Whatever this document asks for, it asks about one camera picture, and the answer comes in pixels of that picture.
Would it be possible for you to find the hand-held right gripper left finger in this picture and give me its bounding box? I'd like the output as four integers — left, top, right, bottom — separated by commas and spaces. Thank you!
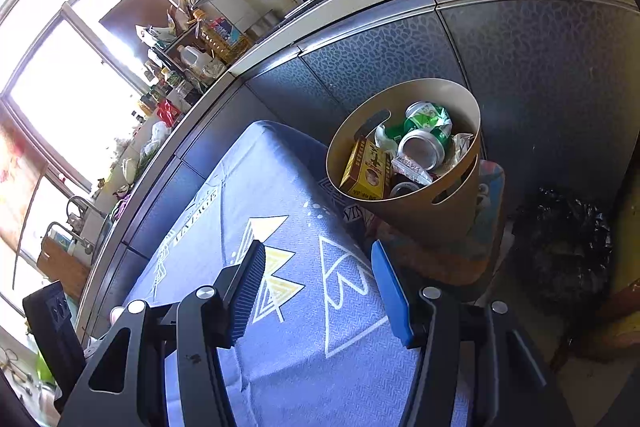
57, 239, 267, 427

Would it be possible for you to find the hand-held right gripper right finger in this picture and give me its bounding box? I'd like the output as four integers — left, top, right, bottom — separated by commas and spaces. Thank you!
371, 241, 576, 427

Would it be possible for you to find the tan round bin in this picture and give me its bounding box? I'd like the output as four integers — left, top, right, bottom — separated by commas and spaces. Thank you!
326, 79, 482, 253

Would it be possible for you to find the yellow brown cardboard box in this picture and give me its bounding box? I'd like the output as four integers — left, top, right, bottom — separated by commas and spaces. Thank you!
340, 138, 393, 200

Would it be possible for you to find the white plastic wrapper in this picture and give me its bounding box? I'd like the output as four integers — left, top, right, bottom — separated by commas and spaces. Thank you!
392, 157, 433, 186

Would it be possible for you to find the crushed green drink can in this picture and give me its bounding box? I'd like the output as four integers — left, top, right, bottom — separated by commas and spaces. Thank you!
404, 102, 453, 132

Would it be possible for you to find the stool with printed cushion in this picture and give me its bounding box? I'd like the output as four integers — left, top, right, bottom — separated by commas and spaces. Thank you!
372, 159, 506, 288

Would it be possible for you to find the wooden cutting board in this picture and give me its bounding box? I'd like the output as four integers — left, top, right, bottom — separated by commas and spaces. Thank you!
37, 237, 91, 303

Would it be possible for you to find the blue printed tablecloth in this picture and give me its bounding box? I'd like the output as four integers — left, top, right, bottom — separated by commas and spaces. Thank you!
107, 121, 473, 427

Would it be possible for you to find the curved metal faucet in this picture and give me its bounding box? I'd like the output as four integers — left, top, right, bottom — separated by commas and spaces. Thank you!
66, 196, 108, 253

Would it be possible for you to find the black garbage bag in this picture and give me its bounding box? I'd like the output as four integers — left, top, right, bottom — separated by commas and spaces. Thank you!
515, 187, 613, 303

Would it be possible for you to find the white plastic bag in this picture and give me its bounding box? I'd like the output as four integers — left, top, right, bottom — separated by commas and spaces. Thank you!
142, 122, 171, 155

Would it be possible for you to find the red food packet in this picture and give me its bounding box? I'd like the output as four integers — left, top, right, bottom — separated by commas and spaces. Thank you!
157, 101, 181, 126

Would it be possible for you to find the white plastic jug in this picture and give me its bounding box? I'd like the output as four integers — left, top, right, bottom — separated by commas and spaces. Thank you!
179, 47, 207, 74

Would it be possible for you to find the yellow cooking oil bottle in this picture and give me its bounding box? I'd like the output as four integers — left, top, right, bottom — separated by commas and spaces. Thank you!
192, 9, 251, 65

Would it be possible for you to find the kitchen counter with grey cabinets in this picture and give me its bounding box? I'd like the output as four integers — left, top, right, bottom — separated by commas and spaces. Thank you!
75, 0, 640, 343

